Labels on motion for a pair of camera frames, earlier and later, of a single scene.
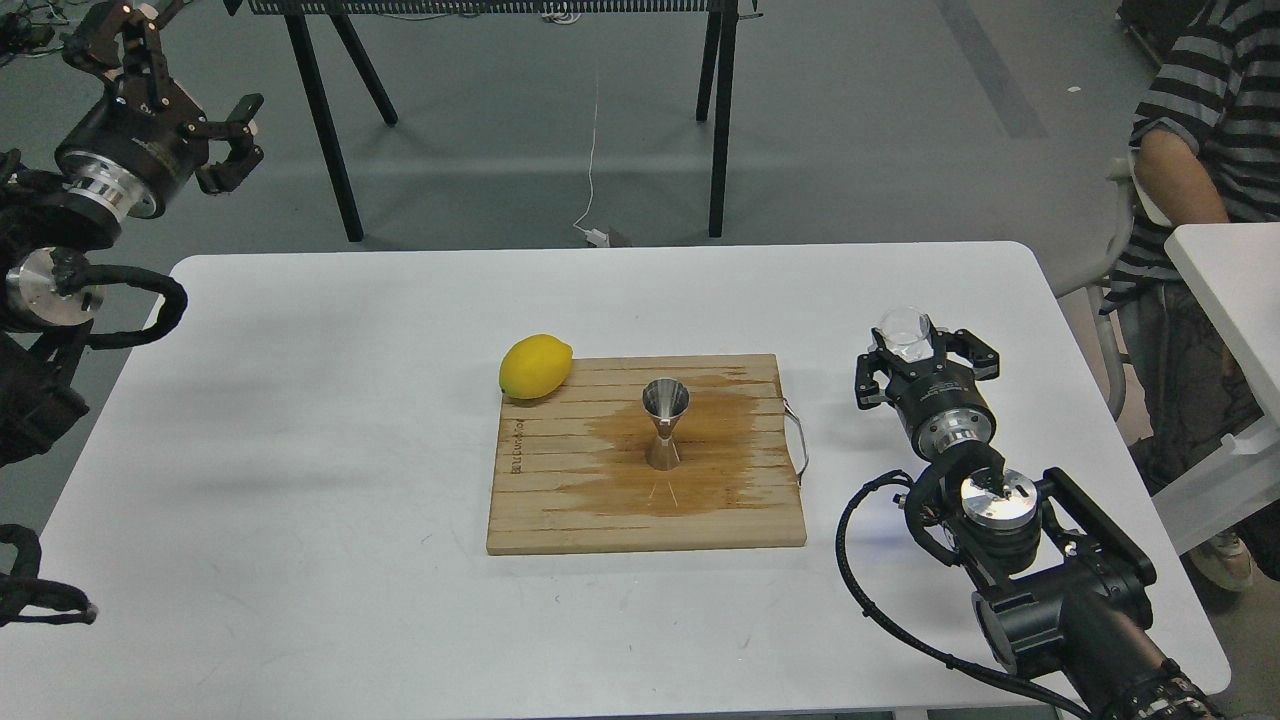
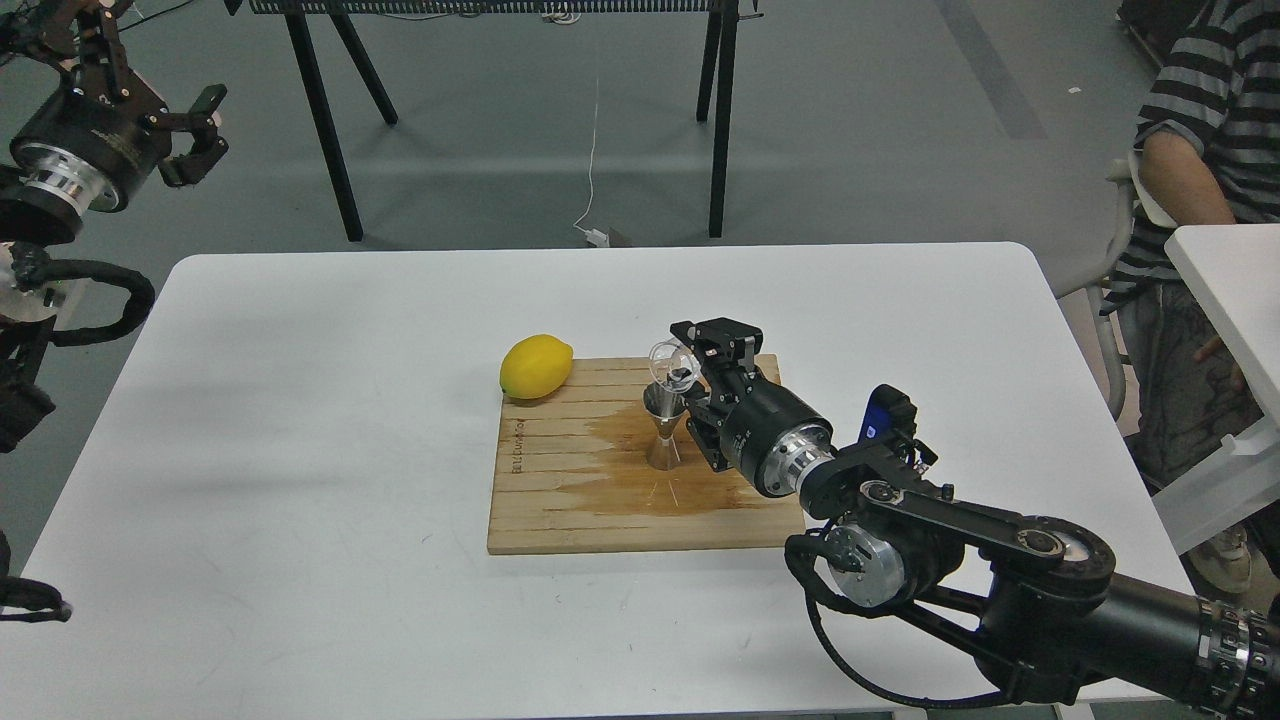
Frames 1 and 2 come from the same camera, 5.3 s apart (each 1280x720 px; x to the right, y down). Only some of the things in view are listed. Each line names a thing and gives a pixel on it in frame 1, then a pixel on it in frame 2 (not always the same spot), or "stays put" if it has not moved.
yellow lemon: [535, 367] stays put
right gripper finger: [868, 390] → [721, 341]
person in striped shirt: [1205, 140] stays put
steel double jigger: [665, 399] stays put
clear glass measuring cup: [906, 330] → [673, 366]
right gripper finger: [985, 361] → [707, 429]
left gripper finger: [221, 177] → [207, 147]
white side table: [1234, 272] stays put
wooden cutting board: [571, 474] stays put
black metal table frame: [715, 95] stays put
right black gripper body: [945, 408] → [766, 432]
